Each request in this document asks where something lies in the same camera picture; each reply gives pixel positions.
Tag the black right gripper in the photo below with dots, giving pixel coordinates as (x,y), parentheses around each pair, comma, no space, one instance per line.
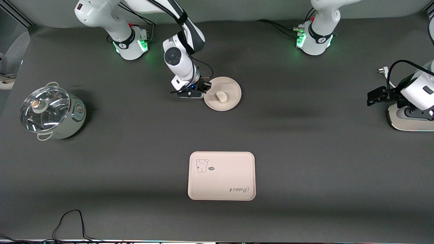
(202,86)

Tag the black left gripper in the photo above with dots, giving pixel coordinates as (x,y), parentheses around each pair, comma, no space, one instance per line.
(393,96)

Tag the white steamed bun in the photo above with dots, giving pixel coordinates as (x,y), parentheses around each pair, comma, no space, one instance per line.
(221,97)

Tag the round beige plate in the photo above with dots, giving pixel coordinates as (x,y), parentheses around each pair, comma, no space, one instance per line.
(230,98)

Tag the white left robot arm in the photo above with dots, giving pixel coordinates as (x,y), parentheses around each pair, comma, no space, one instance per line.
(317,40)

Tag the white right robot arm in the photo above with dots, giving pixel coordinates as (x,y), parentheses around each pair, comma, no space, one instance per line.
(179,64)

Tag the beige rectangular rabbit tray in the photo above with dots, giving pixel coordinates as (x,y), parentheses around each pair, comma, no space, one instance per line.
(222,176)

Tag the cream white toaster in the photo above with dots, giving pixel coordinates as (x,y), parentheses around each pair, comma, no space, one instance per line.
(407,126)

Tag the pale green electric pot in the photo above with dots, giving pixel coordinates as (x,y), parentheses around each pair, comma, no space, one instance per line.
(73,118)

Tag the glass pot lid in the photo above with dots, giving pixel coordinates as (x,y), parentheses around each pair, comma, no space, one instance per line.
(44,108)

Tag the black frame rail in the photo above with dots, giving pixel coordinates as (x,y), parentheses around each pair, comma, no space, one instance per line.
(20,15)

